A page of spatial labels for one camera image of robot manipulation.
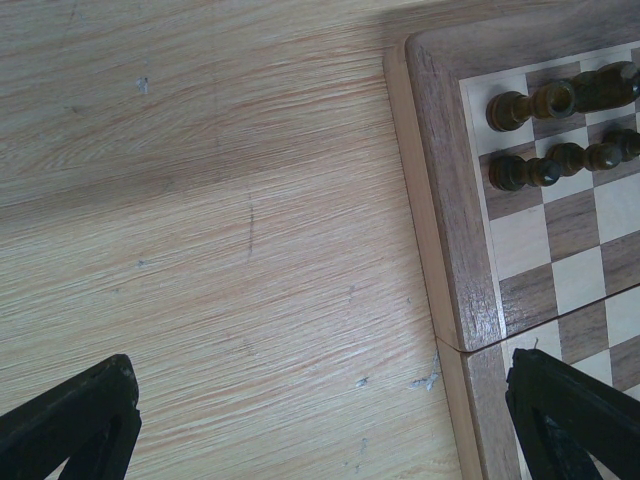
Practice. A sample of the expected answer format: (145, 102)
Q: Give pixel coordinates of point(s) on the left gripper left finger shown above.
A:
(87, 426)

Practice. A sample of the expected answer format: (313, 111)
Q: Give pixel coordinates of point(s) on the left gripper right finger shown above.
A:
(565, 420)

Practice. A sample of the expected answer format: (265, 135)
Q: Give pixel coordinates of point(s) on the wooden chess board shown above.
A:
(553, 268)

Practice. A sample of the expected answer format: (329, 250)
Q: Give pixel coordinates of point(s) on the dark chess pawn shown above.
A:
(512, 173)
(572, 158)

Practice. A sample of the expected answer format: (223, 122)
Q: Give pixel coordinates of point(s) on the dark chess rook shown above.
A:
(510, 110)

